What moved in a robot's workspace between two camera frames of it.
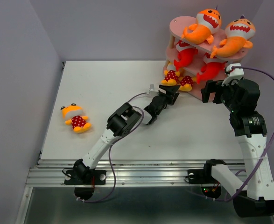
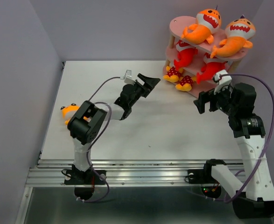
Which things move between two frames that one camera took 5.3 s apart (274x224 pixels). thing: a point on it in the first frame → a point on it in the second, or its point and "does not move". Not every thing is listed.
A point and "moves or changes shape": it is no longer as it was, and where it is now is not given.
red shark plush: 186,54 does not move
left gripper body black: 168,97 → 141,91
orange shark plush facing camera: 208,21 does not move
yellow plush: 186,83 does not move
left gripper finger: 173,88 → 150,82
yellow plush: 171,75 moves or changes shape
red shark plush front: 210,70 does not move
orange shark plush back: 237,32 does not move
